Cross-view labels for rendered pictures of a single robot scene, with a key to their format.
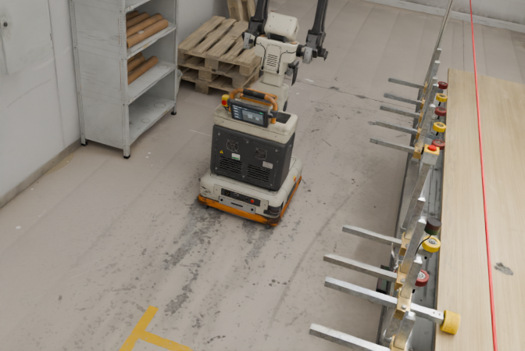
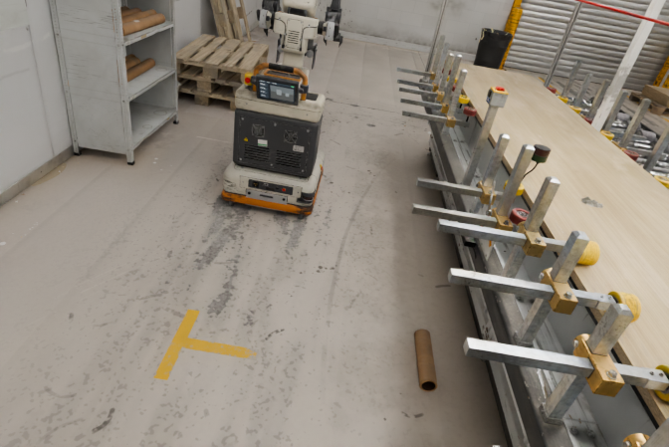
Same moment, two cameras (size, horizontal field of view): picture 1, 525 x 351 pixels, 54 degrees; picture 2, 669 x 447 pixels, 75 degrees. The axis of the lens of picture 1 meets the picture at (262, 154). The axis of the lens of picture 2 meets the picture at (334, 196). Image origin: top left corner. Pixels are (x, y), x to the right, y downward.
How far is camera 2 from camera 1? 0.93 m
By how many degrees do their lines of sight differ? 13
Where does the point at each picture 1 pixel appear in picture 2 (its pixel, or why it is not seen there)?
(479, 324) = (604, 253)
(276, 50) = (298, 25)
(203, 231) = (233, 227)
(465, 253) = not seen: hidden behind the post
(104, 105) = (100, 105)
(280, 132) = (313, 110)
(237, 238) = (271, 231)
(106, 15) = not seen: outside the picture
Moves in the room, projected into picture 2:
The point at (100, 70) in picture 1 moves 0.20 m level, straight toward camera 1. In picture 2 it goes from (92, 61) to (95, 71)
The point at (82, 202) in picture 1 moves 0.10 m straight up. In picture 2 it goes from (84, 211) to (82, 197)
